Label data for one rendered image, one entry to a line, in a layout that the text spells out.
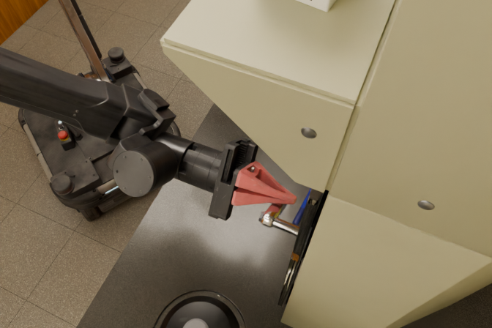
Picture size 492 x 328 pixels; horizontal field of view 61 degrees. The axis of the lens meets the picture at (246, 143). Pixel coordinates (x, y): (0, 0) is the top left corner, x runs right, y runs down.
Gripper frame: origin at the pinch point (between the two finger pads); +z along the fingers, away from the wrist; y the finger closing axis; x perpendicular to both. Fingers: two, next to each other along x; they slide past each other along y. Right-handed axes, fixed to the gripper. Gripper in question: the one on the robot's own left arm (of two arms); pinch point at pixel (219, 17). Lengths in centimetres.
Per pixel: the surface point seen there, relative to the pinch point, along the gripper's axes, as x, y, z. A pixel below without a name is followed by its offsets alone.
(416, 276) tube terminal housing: -45, 41, -23
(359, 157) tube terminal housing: -45, 34, -36
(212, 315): -52, 25, -8
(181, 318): -54, 22, -8
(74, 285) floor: -48, -47, 110
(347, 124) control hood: -45, 32, -39
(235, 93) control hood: -45, 26, -38
